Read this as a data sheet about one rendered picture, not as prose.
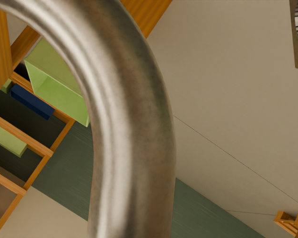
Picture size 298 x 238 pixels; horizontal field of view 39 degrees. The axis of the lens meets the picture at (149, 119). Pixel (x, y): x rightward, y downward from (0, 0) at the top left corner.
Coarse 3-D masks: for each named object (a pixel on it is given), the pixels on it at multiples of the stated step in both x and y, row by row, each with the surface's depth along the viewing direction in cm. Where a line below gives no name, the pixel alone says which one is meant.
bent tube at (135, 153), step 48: (0, 0) 15; (48, 0) 14; (96, 0) 14; (96, 48) 14; (144, 48) 14; (96, 96) 14; (144, 96) 14; (96, 144) 14; (144, 144) 14; (96, 192) 14; (144, 192) 14
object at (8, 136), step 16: (16, 80) 539; (16, 96) 579; (32, 96) 547; (48, 112) 550; (0, 128) 528; (16, 128) 525; (64, 128) 545; (0, 144) 563; (16, 144) 530; (32, 144) 529; (0, 176) 510; (32, 176) 525; (16, 192) 517; (0, 224) 505
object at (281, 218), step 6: (276, 216) 491; (282, 216) 484; (288, 216) 487; (276, 222) 488; (282, 222) 482; (288, 222) 466; (294, 222) 458; (288, 228) 485; (294, 228) 467; (294, 234) 490
